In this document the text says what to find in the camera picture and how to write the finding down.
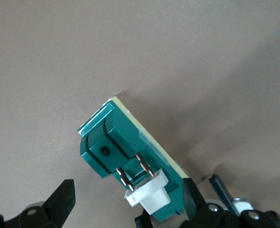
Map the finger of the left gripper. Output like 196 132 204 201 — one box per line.
134 209 155 228
208 174 254 216

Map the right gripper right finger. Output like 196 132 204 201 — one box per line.
179 177 280 228

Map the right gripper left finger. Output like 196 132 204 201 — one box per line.
0 179 76 228

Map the green load switch white handle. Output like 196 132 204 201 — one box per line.
77 95 193 223

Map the brown paper table cover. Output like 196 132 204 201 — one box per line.
0 0 280 228

